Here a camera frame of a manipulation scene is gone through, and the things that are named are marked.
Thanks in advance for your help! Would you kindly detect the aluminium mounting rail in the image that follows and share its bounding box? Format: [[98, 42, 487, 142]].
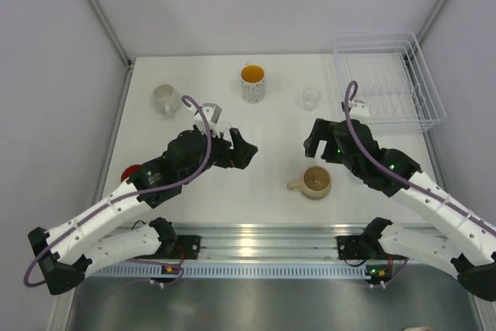
[[173, 222, 365, 262]]

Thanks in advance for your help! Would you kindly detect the red mug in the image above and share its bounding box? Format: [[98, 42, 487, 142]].
[[120, 164, 141, 181]]

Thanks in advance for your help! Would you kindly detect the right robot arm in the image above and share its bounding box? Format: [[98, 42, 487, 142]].
[[304, 119, 495, 302]]

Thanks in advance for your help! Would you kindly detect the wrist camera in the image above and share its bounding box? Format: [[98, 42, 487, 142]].
[[192, 103, 222, 133], [341, 100, 370, 120]]

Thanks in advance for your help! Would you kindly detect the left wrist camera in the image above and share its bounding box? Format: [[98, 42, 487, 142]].
[[192, 103, 222, 133]]

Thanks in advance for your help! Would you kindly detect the perforated cable duct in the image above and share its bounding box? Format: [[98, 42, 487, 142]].
[[92, 262, 370, 280]]

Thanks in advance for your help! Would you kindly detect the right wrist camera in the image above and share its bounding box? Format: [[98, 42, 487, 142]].
[[341, 100, 370, 120]]

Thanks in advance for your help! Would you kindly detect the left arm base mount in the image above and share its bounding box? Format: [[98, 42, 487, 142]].
[[153, 235, 202, 260]]

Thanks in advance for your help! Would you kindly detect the white wire dish rack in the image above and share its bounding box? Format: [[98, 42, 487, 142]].
[[322, 31, 447, 134]]

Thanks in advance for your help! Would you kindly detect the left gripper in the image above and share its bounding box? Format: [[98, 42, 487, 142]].
[[181, 125, 257, 185]]

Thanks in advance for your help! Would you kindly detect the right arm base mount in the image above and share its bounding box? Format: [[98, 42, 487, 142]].
[[336, 236, 388, 261]]

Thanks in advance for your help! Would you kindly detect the white speckled mug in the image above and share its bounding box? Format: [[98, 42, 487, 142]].
[[153, 84, 181, 116]]

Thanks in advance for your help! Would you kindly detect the beige ceramic mug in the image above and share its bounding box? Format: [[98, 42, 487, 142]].
[[287, 166, 332, 200]]

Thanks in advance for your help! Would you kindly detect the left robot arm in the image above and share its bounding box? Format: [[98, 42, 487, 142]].
[[28, 128, 258, 295]]

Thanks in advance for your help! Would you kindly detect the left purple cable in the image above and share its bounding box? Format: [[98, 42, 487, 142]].
[[22, 94, 214, 289]]

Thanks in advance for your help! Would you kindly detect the floral mug orange inside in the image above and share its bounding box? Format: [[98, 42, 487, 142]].
[[240, 62, 266, 104]]

